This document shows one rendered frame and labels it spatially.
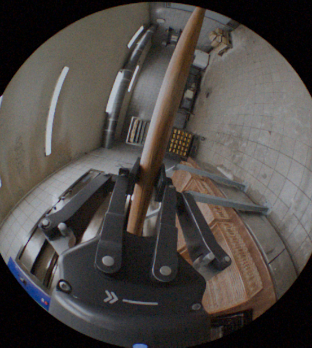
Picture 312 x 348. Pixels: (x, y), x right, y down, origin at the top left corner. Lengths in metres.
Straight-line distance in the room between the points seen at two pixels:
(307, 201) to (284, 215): 0.32
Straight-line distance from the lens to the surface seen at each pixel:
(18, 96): 1.49
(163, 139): 0.15
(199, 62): 5.26
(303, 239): 1.22
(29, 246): 1.22
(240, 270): 0.62
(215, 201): 0.73
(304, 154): 1.30
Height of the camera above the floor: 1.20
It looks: 6 degrees down
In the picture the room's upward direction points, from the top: 76 degrees counter-clockwise
